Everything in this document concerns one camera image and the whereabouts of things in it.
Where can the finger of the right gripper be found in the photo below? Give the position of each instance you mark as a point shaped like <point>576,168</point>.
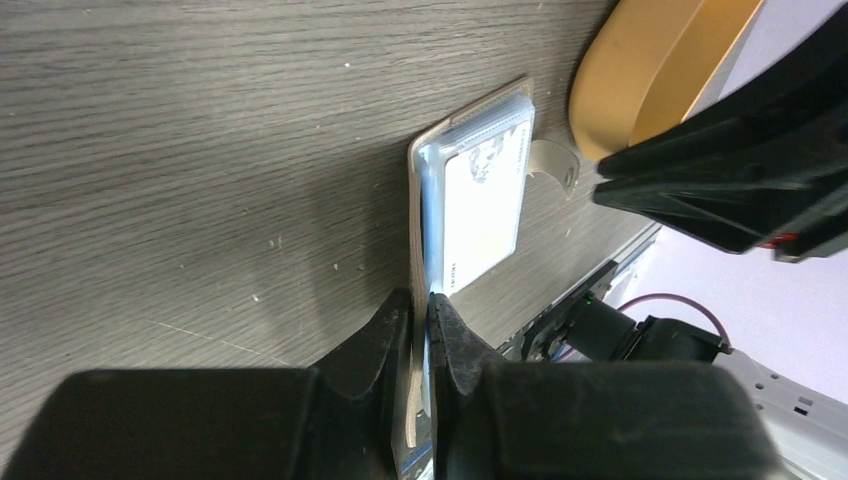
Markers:
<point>733,220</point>
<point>793,114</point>

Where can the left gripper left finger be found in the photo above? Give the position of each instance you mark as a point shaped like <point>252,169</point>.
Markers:
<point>339,418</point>

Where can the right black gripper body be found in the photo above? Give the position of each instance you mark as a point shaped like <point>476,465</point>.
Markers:
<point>821,241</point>

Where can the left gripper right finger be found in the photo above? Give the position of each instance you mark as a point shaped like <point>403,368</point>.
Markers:
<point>497,419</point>

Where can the yellow oval tray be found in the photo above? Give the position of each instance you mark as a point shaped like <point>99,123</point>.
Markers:
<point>647,67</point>

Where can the clear grey card holder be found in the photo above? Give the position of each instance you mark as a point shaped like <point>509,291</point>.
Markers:
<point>427,156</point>

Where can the aluminium rail frame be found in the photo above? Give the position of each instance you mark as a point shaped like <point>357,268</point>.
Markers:
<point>628,258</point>

